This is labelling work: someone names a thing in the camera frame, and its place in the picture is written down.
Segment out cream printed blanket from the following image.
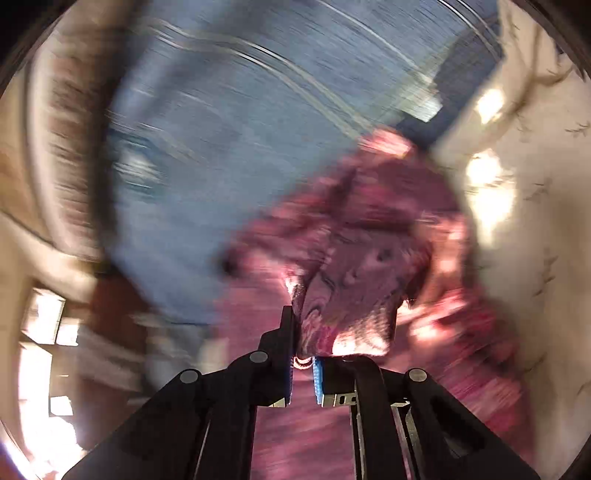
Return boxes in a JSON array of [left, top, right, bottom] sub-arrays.
[[429, 0, 591, 476]]

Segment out wooden framed window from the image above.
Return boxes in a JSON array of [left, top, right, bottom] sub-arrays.
[[14, 286, 84, 462]]

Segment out floral patterned headboard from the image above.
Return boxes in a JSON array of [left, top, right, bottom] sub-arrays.
[[44, 0, 153, 259]]

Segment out purple floral garment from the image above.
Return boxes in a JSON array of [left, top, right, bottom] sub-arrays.
[[217, 128, 532, 480]]

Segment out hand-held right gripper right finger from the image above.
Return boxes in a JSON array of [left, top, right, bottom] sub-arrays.
[[313, 355, 542, 480]]

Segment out blue quilted bedsheet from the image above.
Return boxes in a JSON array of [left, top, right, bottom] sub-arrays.
[[104, 0, 504, 384]]

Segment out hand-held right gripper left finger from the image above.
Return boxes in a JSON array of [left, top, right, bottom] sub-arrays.
[[62, 306, 297, 480]]

